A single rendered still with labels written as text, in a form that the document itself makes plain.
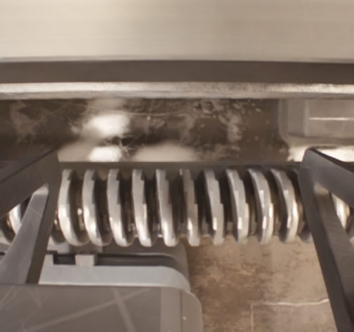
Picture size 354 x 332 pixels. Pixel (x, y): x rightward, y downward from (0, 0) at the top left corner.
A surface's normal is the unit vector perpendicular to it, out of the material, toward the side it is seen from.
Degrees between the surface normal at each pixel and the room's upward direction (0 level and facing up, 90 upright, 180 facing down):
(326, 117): 0
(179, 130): 0
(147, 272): 45
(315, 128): 0
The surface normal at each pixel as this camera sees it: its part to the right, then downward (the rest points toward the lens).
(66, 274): 0.01, -0.63
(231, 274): 0.02, 0.10
